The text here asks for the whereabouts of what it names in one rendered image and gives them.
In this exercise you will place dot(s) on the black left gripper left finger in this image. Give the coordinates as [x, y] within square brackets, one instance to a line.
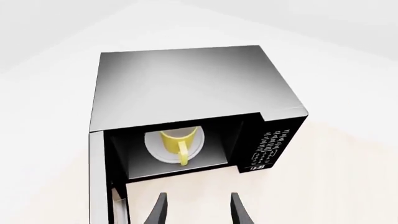
[158, 210]

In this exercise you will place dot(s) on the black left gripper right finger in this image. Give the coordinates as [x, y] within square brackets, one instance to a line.
[239, 210]

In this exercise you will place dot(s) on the microwave oven door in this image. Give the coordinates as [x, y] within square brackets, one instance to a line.
[102, 177]

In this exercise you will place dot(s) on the yellow and white mug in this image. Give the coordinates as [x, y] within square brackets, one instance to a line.
[177, 143]

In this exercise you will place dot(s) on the white round microwave plate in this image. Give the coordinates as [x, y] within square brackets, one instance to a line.
[199, 142]

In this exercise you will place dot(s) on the black microwave oven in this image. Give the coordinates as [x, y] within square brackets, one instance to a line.
[192, 93]

